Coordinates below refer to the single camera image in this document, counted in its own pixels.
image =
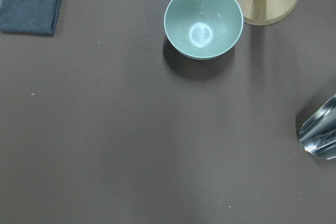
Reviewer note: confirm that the mint green bowl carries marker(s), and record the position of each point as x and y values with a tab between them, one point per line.
203	29

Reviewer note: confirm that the metal scoop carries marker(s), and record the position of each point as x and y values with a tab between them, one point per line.
317	134

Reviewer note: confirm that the grey folded cloth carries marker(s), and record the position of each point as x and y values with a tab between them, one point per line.
38	17

